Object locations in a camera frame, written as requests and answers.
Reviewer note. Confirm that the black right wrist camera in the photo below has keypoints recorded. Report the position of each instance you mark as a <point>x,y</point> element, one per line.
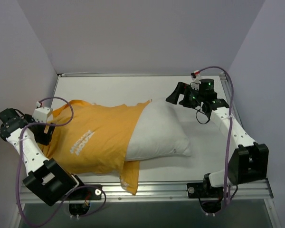
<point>206,86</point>

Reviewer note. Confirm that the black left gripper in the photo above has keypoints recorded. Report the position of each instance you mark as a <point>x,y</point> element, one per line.
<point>43,134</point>

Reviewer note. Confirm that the aluminium right frame rail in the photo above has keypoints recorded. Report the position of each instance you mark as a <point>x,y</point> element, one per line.
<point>247,101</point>

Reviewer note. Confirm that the white pillow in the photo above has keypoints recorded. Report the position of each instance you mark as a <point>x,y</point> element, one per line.
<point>158,133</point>

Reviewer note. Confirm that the yellow Mickey Mouse pillowcase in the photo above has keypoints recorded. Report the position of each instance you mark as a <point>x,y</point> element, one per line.
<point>95,138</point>

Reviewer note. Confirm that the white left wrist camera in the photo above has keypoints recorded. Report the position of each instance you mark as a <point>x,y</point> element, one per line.
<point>42,114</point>

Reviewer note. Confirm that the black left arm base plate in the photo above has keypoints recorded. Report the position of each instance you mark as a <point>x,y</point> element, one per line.
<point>91,192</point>

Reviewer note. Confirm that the aluminium frame rail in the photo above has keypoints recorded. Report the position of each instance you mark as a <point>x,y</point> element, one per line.
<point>247,101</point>
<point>178,191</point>

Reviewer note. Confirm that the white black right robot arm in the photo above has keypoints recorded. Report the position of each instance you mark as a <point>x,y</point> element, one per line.
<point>247,160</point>

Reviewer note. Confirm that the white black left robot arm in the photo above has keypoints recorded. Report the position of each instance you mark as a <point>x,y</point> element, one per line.
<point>45,178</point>

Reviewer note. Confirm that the aluminium front frame rail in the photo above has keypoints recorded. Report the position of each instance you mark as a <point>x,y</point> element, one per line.
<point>178,191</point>

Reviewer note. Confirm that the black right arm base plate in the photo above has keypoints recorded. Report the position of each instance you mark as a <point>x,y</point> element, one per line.
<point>200,190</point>

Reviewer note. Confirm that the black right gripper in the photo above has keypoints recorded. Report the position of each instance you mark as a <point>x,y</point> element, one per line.
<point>185,94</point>

